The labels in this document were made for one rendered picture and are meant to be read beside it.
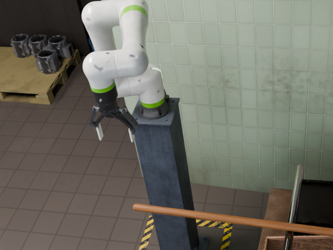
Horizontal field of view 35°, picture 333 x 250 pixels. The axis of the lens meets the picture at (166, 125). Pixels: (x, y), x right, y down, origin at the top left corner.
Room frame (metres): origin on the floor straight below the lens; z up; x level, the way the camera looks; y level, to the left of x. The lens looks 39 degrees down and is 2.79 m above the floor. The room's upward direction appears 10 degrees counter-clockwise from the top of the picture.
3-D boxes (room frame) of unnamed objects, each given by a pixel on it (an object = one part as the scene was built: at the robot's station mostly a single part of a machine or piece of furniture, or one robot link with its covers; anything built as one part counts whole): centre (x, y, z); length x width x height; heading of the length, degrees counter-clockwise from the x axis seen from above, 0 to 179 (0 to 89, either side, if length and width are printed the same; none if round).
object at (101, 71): (1.62, 0.20, 1.79); 0.13 x 0.11 x 0.14; 86
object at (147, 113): (2.16, 0.03, 1.23); 0.26 x 0.15 x 0.06; 161
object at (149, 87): (2.10, 0.06, 1.36); 0.16 x 0.13 x 0.19; 86
